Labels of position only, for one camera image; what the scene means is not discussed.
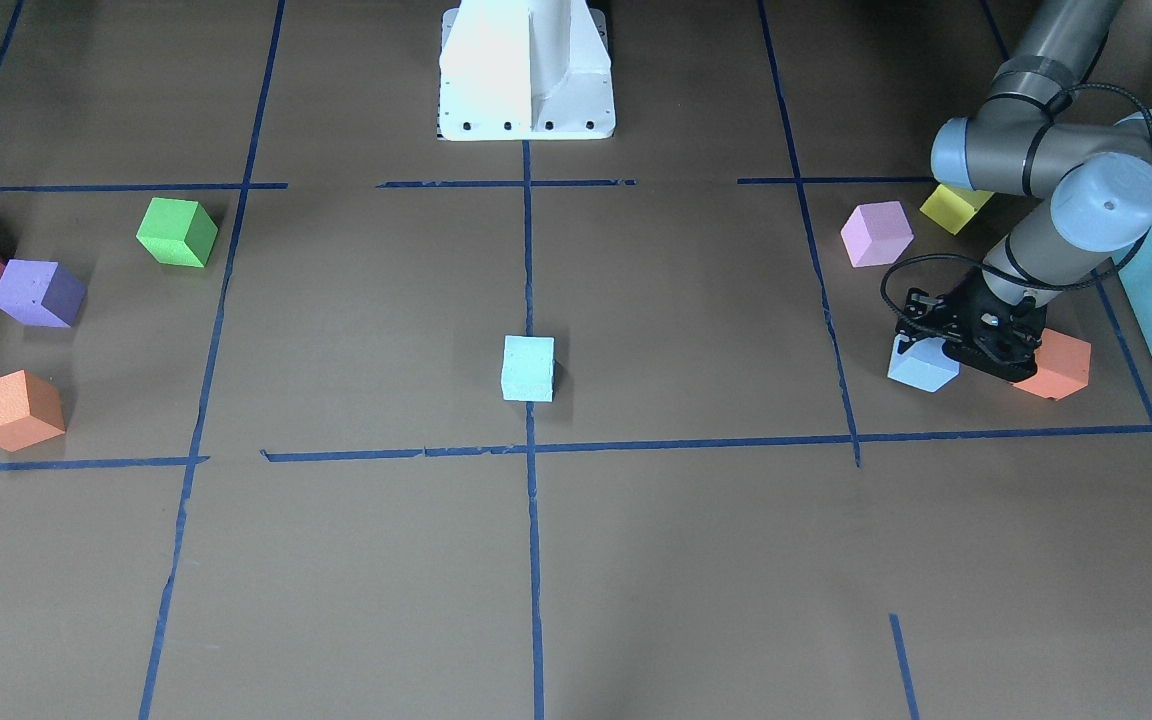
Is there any orange foam block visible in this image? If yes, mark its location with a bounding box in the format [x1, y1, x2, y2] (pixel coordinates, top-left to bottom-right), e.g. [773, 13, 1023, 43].
[1011, 328, 1092, 400]
[0, 370, 67, 452]

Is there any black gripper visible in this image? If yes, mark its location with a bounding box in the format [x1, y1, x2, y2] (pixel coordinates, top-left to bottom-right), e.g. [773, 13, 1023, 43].
[896, 272, 1047, 382]

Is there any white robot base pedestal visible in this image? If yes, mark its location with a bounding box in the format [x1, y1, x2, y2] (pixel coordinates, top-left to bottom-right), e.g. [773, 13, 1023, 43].
[435, 1, 617, 142]

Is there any purple foam block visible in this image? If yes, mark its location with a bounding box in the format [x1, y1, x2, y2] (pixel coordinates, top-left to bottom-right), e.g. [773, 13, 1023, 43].
[0, 259, 88, 328]

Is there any yellow foam block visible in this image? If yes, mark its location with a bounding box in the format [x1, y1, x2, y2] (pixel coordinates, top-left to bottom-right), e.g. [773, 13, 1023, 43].
[920, 183, 995, 234]

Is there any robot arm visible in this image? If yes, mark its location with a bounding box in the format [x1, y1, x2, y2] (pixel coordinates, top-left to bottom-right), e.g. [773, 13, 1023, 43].
[893, 1, 1152, 382]

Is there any blue foam block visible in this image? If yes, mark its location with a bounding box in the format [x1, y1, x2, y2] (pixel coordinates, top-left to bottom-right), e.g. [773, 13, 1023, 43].
[887, 334, 961, 393]
[500, 334, 556, 404]

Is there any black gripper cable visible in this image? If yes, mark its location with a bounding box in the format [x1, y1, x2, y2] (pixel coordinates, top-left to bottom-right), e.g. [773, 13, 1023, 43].
[880, 82, 1152, 348]

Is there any green foam block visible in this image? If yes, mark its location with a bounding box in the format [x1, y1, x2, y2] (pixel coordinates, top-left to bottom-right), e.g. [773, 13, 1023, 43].
[134, 197, 218, 268]

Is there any pink foam block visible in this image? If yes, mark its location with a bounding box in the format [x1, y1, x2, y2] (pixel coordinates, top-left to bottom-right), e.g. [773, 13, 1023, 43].
[840, 200, 914, 268]

